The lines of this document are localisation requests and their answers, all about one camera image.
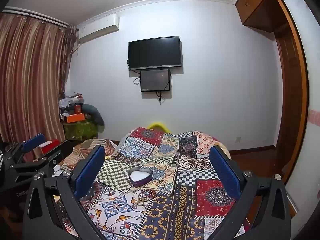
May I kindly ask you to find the colourful patchwork blanket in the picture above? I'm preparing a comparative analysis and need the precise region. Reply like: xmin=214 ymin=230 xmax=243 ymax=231
xmin=62 ymin=126 xmax=250 ymax=240

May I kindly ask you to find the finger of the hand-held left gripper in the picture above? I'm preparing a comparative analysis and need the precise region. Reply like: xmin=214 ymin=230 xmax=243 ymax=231
xmin=12 ymin=140 xmax=75 ymax=183
xmin=4 ymin=133 xmax=46 ymax=165

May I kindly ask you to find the black hanging cable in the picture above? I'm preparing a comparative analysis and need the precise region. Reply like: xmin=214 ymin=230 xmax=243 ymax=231
xmin=155 ymin=91 xmax=166 ymax=106

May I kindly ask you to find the wooden overhead cabinet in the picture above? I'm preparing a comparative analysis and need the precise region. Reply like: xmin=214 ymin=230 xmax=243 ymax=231
xmin=235 ymin=0 xmax=284 ymax=33

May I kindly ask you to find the white wardrobe sliding door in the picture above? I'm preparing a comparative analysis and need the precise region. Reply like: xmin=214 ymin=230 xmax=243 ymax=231
xmin=280 ymin=0 xmax=320 ymax=233

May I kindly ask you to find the yellow rounded object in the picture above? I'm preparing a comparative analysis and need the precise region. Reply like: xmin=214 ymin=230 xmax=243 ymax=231
xmin=147 ymin=122 xmax=168 ymax=132

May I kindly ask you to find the white air conditioner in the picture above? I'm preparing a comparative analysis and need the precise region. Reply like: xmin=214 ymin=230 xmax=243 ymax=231
xmin=76 ymin=14 xmax=120 ymax=46

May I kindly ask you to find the grey cushion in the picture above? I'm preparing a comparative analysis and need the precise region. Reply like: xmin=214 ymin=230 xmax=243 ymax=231
xmin=81 ymin=104 xmax=105 ymax=127

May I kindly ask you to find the wooden door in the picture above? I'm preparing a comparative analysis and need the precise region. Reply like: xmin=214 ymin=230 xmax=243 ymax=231
xmin=271 ymin=0 xmax=310 ymax=185

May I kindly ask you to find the striped brown curtain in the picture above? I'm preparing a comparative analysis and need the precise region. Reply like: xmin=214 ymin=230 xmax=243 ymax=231
xmin=0 ymin=12 xmax=78 ymax=150

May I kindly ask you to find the striped orange blanket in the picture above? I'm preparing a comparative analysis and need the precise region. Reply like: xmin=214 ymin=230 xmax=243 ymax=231
xmin=62 ymin=137 xmax=120 ymax=171

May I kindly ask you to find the curtain rail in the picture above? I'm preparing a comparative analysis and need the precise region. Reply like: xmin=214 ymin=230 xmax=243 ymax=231
xmin=2 ymin=6 xmax=71 ymax=28

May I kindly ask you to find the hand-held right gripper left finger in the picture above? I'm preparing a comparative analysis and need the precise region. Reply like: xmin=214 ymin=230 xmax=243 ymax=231
xmin=22 ymin=144 xmax=107 ymax=240

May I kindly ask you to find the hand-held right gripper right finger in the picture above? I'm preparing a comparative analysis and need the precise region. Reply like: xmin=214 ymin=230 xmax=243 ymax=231
xmin=209 ymin=144 xmax=292 ymax=240

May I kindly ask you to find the small black wall monitor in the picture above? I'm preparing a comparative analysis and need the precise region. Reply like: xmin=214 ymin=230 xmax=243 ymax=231
xmin=140 ymin=69 xmax=171 ymax=92

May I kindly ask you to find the pile of household clutter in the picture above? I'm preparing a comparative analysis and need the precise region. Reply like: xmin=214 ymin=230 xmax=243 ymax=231
xmin=59 ymin=92 xmax=86 ymax=117

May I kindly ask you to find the purple heart-shaped tin box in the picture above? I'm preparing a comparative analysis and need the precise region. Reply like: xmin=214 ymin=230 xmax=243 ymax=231
xmin=128 ymin=168 xmax=152 ymax=188

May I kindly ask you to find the orange box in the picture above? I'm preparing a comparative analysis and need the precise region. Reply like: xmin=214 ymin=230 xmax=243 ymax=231
xmin=65 ymin=114 xmax=86 ymax=124

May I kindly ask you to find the black wall television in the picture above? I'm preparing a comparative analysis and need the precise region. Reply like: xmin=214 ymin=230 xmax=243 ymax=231
xmin=128 ymin=36 xmax=182 ymax=71

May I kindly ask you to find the beige quilt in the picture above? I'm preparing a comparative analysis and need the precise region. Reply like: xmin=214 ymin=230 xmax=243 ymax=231
xmin=212 ymin=136 xmax=232 ymax=159

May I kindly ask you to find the red box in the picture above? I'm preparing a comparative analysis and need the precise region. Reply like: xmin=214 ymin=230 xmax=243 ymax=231
xmin=40 ymin=141 xmax=61 ymax=156

